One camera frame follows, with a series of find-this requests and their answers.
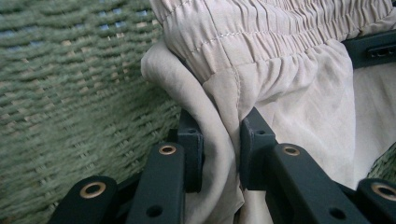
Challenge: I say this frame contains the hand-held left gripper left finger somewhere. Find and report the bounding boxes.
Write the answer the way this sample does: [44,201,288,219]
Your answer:
[125,108,205,224]

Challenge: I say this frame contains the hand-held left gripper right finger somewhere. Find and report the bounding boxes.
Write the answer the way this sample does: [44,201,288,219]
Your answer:
[239,106,372,224]

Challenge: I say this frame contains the beige pants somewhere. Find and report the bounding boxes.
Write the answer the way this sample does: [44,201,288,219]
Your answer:
[139,0,396,224]

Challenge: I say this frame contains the green woven basket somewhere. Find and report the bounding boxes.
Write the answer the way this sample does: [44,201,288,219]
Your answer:
[0,0,396,224]

